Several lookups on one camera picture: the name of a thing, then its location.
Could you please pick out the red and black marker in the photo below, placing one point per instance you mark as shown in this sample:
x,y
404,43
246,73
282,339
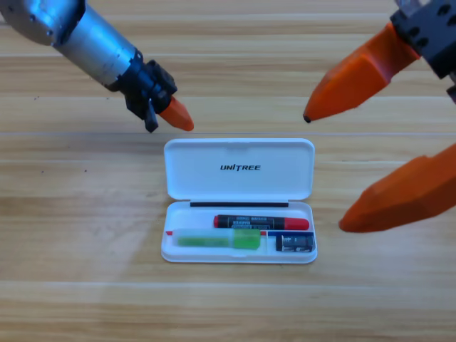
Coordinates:
x,y
295,223

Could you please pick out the white Unitree pencil case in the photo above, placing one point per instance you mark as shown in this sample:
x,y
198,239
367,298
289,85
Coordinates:
x,y
238,185

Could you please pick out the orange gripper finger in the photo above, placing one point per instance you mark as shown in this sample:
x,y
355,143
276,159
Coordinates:
x,y
402,196

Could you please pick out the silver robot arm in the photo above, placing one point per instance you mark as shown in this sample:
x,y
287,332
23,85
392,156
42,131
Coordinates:
x,y
89,39

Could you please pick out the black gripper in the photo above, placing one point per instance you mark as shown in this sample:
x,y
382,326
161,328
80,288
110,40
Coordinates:
x,y
434,32
149,82

